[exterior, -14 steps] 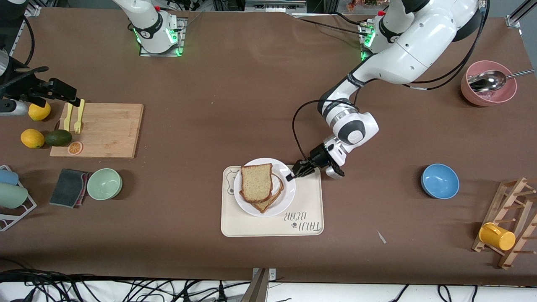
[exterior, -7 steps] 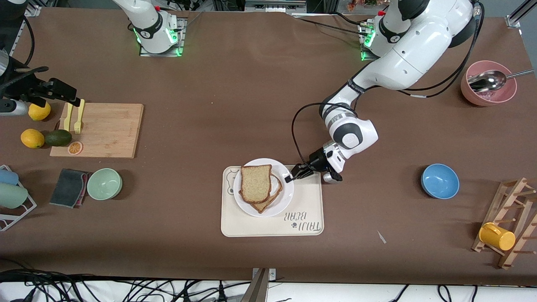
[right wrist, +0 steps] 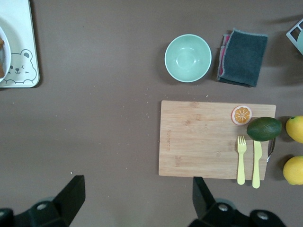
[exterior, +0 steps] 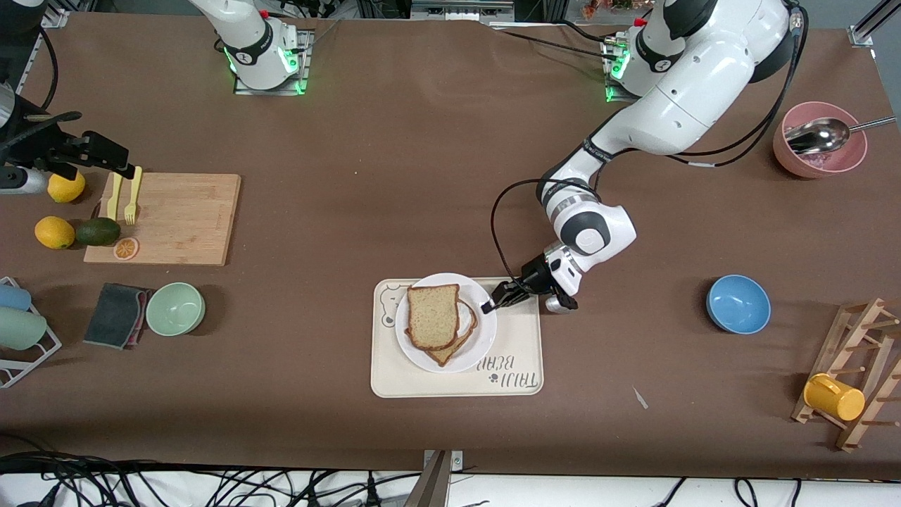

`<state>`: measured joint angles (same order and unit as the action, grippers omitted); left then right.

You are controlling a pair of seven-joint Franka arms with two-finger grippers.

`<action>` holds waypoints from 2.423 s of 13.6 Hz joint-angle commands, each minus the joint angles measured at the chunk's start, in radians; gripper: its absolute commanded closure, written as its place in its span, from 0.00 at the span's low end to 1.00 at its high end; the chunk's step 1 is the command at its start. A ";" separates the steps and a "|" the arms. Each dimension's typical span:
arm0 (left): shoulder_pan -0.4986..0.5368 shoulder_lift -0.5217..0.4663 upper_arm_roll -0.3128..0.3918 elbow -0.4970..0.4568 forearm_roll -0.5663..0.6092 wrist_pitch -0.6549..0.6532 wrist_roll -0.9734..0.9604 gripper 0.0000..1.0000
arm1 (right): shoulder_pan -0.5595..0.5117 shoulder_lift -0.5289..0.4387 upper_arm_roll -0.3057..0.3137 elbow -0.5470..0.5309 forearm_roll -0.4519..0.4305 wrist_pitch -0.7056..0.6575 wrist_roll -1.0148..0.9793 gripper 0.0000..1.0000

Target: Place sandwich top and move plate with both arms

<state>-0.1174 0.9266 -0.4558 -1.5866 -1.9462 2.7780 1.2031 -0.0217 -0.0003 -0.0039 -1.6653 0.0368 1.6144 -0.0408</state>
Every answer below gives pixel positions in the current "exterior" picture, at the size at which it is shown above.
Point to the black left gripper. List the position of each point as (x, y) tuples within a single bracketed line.
[(534, 274)]

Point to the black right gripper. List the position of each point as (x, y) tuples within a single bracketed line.
[(43, 143)]

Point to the fried egg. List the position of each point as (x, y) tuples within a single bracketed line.
[(464, 320)]

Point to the white round plate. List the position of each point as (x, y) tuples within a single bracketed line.
[(482, 345)]

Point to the brown bread slice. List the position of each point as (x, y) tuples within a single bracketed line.
[(433, 317), (447, 355)]

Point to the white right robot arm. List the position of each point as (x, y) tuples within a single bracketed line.
[(246, 42)]

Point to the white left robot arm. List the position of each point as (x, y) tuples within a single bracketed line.
[(690, 91)]

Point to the yellow plastic knife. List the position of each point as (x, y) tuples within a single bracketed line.
[(115, 201)]

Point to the cream bear print tray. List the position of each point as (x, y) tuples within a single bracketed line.
[(517, 338)]

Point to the yellow plastic fork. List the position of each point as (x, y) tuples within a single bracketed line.
[(132, 197)]

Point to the yellow lemon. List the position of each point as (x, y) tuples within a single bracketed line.
[(65, 190), (54, 233)]

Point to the dark green avocado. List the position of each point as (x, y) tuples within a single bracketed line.
[(98, 232)]

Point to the orange slice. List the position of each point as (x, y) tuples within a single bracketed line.
[(127, 248)]

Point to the wooden cutting board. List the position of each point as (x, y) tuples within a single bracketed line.
[(190, 225)]

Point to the grey folded cloth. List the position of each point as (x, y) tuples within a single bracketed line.
[(112, 315)]

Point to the pale green bowl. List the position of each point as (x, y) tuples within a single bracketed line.
[(174, 310)]

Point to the light blue cup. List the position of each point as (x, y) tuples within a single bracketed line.
[(14, 297)]

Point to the small pale paper scrap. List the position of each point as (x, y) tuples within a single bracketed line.
[(640, 398)]

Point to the teal green cup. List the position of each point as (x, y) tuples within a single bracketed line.
[(21, 329)]

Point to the grey metal bar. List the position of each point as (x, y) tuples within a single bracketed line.
[(433, 486)]

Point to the blue bowl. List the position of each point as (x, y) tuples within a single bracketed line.
[(738, 304)]

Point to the grey metal equipment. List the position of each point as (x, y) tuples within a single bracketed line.
[(461, 10)]

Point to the wooden cup rack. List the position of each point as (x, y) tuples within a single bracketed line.
[(836, 355)]

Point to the pink bowl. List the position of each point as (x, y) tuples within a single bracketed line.
[(820, 167)]

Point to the yellow cup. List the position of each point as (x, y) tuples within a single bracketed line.
[(838, 400)]

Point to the metal ladle spoon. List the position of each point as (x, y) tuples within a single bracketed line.
[(820, 135)]

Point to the aluminium corner bracket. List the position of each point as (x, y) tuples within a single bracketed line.
[(56, 18), (862, 36)]

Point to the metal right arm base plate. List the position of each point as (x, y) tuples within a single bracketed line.
[(304, 49)]

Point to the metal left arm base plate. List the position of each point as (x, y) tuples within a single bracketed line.
[(611, 95)]

